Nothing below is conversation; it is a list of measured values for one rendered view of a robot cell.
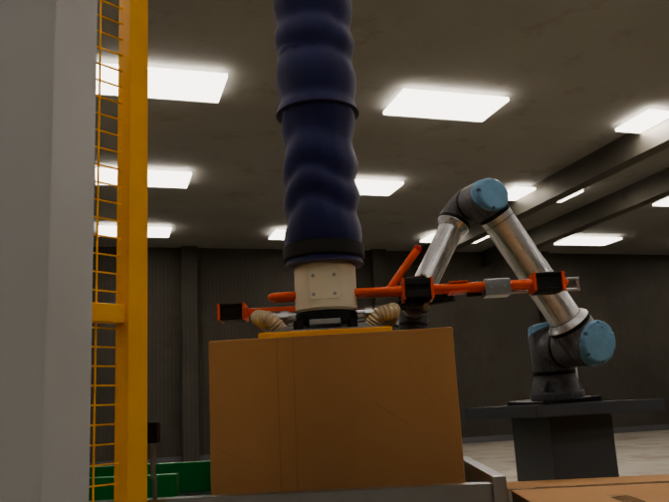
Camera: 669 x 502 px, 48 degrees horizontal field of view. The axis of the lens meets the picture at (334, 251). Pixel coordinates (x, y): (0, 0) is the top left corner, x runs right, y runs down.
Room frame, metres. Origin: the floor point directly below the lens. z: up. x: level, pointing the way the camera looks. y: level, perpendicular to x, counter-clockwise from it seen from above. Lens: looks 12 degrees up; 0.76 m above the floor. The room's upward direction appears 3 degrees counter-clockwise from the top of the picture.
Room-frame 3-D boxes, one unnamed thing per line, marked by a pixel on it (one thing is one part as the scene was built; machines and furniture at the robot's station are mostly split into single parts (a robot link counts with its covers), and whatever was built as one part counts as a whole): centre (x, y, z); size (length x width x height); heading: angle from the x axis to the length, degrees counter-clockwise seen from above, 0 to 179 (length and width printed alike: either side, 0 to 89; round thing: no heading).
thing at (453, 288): (2.15, -0.17, 1.07); 0.93 x 0.30 x 0.04; 88
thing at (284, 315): (2.03, 0.03, 1.01); 0.34 x 0.25 x 0.06; 88
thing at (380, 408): (2.03, 0.01, 0.75); 0.60 x 0.40 x 0.40; 86
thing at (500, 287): (2.02, -0.43, 1.07); 0.07 x 0.07 x 0.04; 88
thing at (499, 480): (2.02, -0.34, 0.58); 0.70 x 0.03 x 0.06; 178
